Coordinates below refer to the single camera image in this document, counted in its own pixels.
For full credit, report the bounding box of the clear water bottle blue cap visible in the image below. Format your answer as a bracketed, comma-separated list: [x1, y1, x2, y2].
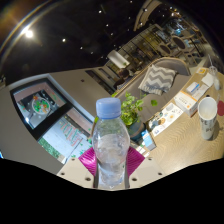
[91, 97, 131, 190]

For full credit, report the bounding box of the white printed menu sheet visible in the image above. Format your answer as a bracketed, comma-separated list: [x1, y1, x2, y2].
[148, 102, 185, 138]

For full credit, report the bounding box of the grey white chevron cushion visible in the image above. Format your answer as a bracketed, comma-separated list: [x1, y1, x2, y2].
[138, 63, 177, 97]

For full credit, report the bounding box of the person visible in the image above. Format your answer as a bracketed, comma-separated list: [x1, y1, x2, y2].
[113, 68, 134, 91]

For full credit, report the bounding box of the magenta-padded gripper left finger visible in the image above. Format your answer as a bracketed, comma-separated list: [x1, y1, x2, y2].
[56, 147, 99, 190]

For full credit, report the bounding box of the yellow square table card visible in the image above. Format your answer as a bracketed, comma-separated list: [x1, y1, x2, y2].
[196, 67, 209, 76]

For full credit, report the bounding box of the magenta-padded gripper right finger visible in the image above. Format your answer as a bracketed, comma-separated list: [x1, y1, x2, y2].
[124, 146, 166, 190]

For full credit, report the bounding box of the white paper napkin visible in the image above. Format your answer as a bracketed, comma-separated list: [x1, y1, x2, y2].
[200, 72, 216, 88]

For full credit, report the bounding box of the white mug with black lettering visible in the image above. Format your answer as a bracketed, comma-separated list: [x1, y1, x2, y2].
[197, 96, 218, 141]

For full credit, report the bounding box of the group of ceiling lights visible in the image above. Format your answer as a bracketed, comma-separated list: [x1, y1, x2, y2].
[21, 3, 181, 51]

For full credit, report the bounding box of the group of dining chairs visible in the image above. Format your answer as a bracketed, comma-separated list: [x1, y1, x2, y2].
[156, 19, 208, 68]

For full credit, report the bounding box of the green potted plant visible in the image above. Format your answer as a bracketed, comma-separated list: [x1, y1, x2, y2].
[111, 92, 159, 141]

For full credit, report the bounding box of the white pack with blue stripe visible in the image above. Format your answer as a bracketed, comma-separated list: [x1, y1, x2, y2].
[185, 81, 201, 95]

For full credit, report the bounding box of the window with festive decals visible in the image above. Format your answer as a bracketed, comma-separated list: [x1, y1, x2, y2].
[9, 78, 94, 164]

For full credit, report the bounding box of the grey curved sofa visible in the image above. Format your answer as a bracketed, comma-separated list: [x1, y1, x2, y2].
[114, 56, 193, 124]

